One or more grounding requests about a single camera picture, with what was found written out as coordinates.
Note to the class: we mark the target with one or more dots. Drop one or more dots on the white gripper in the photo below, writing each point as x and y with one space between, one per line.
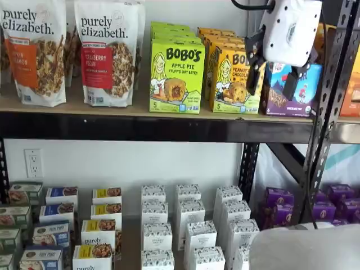
289 33

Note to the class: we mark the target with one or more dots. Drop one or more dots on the green Bobo's apple pie box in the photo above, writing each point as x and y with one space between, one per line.
171 30
174 34
177 38
177 84
168 24

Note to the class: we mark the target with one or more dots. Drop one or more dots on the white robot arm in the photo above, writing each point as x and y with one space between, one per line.
303 250

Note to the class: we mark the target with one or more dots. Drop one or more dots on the blue purple Zbar box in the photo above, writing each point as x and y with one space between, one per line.
275 104

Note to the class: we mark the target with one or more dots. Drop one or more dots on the yellow Bobo's peanut butter box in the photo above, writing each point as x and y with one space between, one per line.
233 95
213 30
222 36
225 42

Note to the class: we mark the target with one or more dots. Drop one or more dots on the yellow orange snack box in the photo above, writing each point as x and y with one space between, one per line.
331 39

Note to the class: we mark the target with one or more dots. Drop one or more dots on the white patterned box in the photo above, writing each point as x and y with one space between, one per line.
242 258
201 234
157 236
243 232
191 211
154 212
229 192
157 260
236 211
208 258
188 191
153 192

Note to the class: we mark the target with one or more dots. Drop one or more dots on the black metal shelf rack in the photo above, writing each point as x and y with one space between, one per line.
140 126

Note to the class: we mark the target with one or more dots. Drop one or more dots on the yellow label granola box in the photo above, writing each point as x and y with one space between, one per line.
105 211
92 257
107 194
98 232

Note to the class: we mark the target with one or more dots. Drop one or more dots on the blue trimmed granola box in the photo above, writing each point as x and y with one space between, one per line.
62 194
56 212
40 258
50 233

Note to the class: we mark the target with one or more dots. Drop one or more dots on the green trimmed granola box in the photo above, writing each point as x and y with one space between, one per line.
5 263
9 240
15 216
25 192

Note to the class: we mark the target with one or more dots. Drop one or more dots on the translucent plastic bag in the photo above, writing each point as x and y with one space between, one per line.
281 180

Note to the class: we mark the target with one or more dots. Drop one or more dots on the cranberry pecan granola bag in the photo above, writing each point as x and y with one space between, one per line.
107 56

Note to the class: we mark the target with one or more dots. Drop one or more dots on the pumpkin cinnamon granola bag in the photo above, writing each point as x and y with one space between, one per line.
33 56

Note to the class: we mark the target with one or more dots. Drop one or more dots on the white wall outlet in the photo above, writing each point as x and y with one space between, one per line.
33 163

